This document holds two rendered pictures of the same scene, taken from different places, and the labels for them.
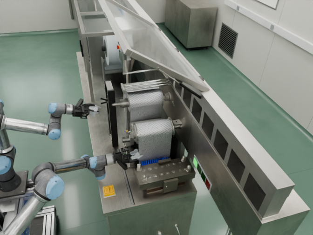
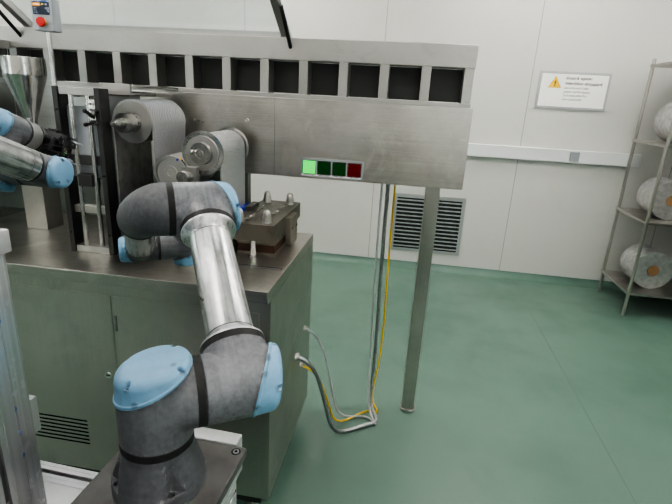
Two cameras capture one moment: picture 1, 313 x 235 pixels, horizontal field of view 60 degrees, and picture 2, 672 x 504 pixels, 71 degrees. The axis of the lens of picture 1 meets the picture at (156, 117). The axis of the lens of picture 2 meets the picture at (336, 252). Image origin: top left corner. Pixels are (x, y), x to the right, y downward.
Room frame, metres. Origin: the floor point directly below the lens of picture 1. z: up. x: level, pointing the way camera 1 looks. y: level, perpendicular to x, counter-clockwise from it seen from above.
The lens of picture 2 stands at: (0.23, 1.37, 1.45)
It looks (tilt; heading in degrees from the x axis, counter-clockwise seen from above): 18 degrees down; 297
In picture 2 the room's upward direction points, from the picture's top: 3 degrees clockwise
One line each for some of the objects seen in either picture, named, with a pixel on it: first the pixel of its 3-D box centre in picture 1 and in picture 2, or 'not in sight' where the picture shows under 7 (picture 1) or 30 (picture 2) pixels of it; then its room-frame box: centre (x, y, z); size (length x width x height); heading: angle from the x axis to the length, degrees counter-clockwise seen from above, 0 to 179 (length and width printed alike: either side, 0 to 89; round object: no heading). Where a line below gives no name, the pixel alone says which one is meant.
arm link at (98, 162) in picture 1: (98, 162); not in sight; (1.23, 0.38, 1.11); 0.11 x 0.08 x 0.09; 109
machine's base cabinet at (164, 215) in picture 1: (121, 134); (4, 331); (2.28, 0.39, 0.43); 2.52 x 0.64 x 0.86; 19
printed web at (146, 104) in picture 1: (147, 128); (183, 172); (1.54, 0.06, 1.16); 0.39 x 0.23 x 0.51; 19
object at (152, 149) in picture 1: (154, 148); (233, 184); (1.36, 0.00, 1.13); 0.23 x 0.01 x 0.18; 109
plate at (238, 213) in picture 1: (166, 74); (104, 123); (2.13, -0.08, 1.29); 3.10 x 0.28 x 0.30; 19
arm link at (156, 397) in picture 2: not in sight; (159, 395); (0.76, 0.92, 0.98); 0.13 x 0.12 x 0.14; 51
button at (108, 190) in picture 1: (108, 190); not in sight; (1.15, 0.31, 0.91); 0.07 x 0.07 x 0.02; 19
